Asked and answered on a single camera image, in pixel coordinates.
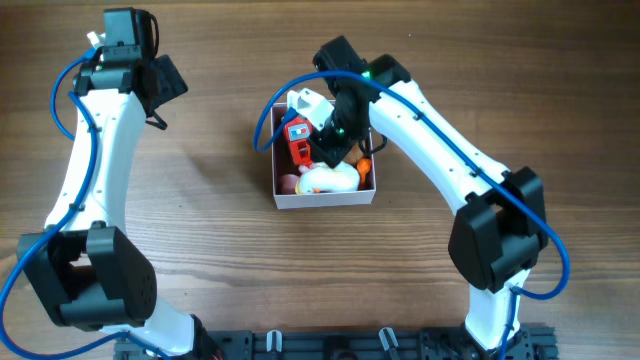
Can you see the red toy truck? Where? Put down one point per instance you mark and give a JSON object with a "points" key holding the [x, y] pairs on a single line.
{"points": [[297, 132]]}

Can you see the white plush duck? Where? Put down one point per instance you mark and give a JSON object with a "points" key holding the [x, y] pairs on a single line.
{"points": [[320, 178]]}

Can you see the pink plush pig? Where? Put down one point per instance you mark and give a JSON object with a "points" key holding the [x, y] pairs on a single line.
{"points": [[288, 184]]}

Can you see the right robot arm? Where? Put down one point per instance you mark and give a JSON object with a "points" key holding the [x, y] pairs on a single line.
{"points": [[499, 214]]}

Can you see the brown plush toy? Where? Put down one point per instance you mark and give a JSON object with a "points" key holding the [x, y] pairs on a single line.
{"points": [[354, 155]]}

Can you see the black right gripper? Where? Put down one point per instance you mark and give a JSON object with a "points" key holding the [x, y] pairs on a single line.
{"points": [[333, 145]]}

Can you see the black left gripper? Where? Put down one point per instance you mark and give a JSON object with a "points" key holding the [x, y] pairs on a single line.
{"points": [[175, 83]]}

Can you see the white cardboard box pink inside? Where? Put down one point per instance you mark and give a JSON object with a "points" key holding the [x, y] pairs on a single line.
{"points": [[282, 164]]}

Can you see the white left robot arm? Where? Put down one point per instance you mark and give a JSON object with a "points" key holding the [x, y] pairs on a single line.
{"points": [[85, 271]]}

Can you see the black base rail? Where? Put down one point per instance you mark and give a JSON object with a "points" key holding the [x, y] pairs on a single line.
{"points": [[530, 342]]}

